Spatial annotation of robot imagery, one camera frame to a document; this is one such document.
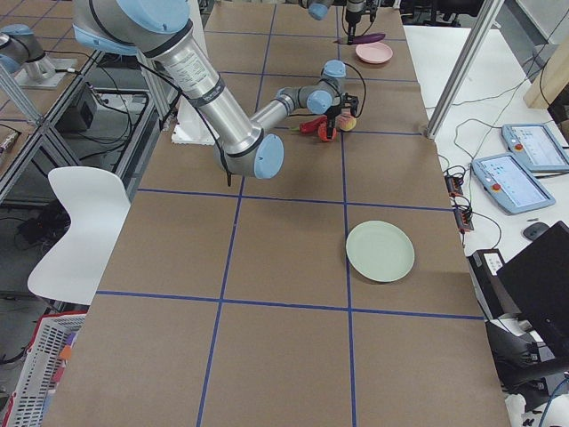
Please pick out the purple eggplant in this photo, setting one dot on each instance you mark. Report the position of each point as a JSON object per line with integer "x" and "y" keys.
{"x": 365, "y": 39}

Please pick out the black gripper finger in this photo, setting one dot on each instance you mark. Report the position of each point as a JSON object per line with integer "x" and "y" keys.
{"x": 330, "y": 127}
{"x": 351, "y": 32}

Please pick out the pink plate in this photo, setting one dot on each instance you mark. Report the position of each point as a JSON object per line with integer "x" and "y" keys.
{"x": 374, "y": 53}

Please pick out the white chair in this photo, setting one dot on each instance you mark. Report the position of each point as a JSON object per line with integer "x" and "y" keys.
{"x": 97, "y": 206}

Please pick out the light green plate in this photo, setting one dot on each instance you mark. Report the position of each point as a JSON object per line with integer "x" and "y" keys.
{"x": 380, "y": 251}

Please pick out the aluminium frame post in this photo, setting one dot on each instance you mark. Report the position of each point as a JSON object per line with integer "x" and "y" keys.
{"x": 473, "y": 43}

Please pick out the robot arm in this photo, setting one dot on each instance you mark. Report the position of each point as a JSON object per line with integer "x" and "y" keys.
{"x": 163, "y": 31}
{"x": 318, "y": 9}

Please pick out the brown paper table cover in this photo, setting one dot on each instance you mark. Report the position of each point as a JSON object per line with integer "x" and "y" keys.
{"x": 233, "y": 302}

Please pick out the white plastic basket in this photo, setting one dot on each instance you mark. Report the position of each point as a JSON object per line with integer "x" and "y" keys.
{"x": 43, "y": 367}

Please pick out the black computer mouse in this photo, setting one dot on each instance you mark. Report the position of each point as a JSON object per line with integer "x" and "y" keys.
{"x": 535, "y": 230}

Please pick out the far teach pendant tablet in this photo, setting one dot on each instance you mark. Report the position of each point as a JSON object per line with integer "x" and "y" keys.
{"x": 535, "y": 146}

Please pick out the peach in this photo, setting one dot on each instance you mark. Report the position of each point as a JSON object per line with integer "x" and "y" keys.
{"x": 346, "y": 122}

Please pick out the red chili pepper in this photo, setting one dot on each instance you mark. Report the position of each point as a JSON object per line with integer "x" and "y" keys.
{"x": 309, "y": 126}

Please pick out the orange usb hub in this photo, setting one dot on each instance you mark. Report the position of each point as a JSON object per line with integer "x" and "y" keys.
{"x": 454, "y": 183}

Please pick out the near teach pendant tablet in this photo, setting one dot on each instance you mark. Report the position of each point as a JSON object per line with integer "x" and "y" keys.
{"x": 510, "y": 184}

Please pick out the black laptop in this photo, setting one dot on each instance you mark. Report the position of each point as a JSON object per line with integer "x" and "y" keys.
{"x": 537, "y": 281}

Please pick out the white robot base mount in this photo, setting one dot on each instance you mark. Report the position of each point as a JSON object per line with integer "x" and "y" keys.
{"x": 189, "y": 127}

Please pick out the red pomegranate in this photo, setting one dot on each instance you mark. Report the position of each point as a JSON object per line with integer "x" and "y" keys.
{"x": 321, "y": 133}

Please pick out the teach pendant tablet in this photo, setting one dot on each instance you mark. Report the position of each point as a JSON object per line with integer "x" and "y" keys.
{"x": 535, "y": 146}
{"x": 510, "y": 184}

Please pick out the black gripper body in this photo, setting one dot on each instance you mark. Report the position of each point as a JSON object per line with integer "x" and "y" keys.
{"x": 352, "y": 10}
{"x": 332, "y": 111}

